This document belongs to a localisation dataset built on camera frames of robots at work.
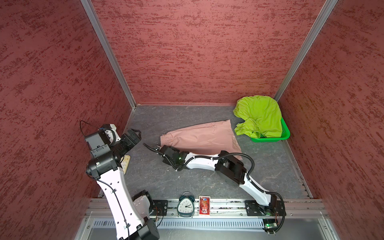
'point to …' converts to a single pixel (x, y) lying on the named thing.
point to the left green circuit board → (154, 222)
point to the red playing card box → (204, 205)
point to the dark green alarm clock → (185, 207)
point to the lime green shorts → (261, 114)
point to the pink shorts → (213, 139)
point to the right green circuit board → (270, 225)
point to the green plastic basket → (285, 134)
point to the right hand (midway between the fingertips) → (168, 152)
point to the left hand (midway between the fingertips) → (135, 140)
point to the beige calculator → (125, 162)
